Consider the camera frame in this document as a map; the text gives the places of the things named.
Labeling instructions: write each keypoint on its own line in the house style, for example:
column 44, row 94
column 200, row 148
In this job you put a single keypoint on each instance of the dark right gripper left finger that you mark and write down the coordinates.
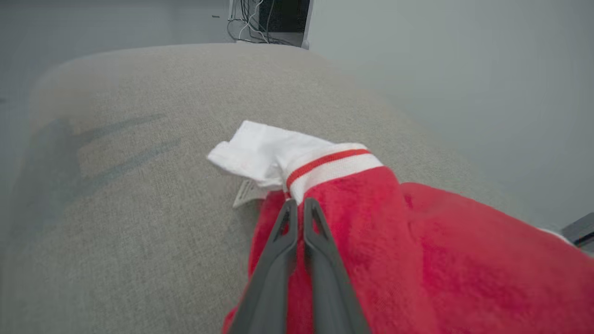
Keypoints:
column 269, row 287

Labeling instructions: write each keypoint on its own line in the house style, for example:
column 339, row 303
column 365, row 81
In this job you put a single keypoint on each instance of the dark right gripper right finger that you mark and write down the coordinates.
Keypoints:
column 332, row 287

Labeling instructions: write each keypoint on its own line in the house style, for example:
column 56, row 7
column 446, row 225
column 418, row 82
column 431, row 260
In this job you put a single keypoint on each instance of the black computer cabinet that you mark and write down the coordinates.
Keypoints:
column 287, row 18

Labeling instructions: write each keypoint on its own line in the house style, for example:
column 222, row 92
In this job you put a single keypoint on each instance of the red jersey with white trim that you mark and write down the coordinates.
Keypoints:
column 441, row 260

